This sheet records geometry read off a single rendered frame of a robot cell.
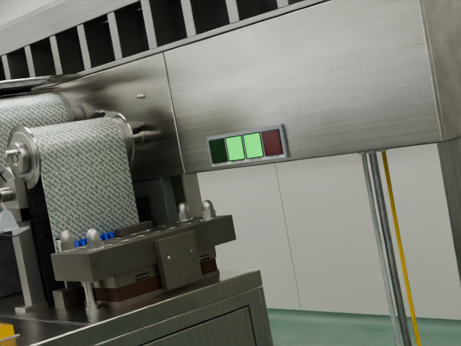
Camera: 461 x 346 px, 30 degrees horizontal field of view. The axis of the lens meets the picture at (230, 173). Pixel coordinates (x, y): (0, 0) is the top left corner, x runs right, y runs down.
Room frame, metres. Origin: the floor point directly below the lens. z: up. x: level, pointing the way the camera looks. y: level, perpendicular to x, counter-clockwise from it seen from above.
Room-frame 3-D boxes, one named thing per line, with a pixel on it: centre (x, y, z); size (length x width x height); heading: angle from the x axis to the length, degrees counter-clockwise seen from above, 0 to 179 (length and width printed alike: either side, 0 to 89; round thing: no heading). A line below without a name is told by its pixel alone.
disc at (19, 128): (1.98, 0.46, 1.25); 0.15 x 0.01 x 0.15; 41
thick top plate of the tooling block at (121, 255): (1.95, 0.22, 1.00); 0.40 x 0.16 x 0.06; 131
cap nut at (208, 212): (2.02, 0.07, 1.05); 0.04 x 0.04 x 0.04
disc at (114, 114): (2.15, 0.27, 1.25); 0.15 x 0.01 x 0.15; 41
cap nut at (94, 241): (1.81, 0.31, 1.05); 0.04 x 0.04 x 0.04
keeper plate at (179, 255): (1.89, 0.15, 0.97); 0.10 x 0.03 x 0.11; 131
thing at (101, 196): (2.01, 0.33, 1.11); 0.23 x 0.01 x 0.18; 131
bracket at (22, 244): (1.98, 0.51, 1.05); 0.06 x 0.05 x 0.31; 131
